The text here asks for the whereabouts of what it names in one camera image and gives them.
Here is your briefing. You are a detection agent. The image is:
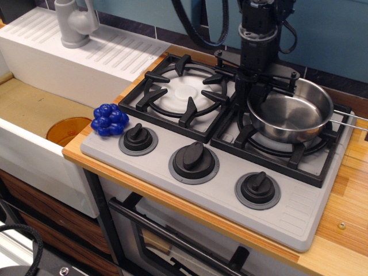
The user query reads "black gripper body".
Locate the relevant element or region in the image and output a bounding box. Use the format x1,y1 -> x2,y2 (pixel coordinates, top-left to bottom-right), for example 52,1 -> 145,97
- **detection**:
214,50 -> 300,94

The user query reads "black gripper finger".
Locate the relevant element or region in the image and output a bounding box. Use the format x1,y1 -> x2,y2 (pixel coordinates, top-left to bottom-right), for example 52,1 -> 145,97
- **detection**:
250,83 -> 272,104
235,75 -> 253,112

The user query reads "stainless steel pan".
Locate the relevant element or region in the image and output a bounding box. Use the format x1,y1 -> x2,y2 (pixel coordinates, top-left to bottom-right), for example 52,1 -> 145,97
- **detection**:
247,79 -> 357,144

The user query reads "grey toy stove top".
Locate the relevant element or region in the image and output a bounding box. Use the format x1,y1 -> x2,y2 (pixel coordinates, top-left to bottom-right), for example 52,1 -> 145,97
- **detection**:
80,55 -> 356,251

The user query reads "black middle stove knob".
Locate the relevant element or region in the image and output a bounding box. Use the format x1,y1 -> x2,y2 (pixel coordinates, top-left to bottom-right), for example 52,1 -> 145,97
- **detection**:
168,141 -> 220,185

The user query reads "black stove knob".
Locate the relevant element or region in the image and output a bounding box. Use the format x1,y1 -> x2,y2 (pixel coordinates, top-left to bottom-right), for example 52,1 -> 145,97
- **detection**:
118,123 -> 158,156
168,141 -> 220,185
235,171 -> 281,210

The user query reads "black right stove knob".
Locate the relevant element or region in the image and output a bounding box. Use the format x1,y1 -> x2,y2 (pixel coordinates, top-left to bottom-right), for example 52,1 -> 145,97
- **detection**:
235,171 -> 281,210

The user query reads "black left stove knob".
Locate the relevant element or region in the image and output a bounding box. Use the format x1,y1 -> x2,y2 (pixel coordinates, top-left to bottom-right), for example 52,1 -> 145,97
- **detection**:
118,123 -> 158,156

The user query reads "blue toy blueberry cluster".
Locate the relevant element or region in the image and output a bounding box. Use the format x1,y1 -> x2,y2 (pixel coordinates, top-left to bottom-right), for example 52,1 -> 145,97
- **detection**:
90,103 -> 129,137

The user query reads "black left burner grate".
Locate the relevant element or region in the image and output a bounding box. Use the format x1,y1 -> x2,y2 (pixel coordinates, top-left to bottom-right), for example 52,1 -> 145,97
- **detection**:
118,54 -> 237,143

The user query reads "black burner grate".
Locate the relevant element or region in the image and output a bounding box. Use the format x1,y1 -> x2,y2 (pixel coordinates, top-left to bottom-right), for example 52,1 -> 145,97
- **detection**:
210,96 -> 352,187
118,54 -> 237,143

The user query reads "black right burner grate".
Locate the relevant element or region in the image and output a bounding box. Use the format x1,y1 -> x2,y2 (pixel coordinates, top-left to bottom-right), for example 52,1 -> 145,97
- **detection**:
210,96 -> 352,187

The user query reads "grey toy faucet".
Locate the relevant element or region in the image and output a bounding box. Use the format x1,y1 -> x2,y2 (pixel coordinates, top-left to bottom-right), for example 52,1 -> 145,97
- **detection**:
54,0 -> 99,48

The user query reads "orange plastic bowl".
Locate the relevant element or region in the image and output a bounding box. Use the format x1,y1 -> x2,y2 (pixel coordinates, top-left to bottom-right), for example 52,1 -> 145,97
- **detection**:
46,117 -> 92,147

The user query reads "white toy sink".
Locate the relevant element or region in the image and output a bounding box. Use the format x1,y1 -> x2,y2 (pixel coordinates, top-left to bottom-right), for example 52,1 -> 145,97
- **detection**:
1,7 -> 169,218

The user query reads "wooden drawer cabinet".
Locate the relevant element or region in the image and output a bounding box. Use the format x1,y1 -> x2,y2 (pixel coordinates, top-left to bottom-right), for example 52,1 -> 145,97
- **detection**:
1,171 -> 122,275

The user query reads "oven door with handle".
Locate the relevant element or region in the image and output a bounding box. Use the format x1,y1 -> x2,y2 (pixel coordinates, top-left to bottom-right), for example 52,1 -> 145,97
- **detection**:
108,193 -> 294,275

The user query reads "black braided cable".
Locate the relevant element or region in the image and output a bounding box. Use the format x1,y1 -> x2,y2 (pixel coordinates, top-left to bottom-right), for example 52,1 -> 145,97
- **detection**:
0,223 -> 45,276

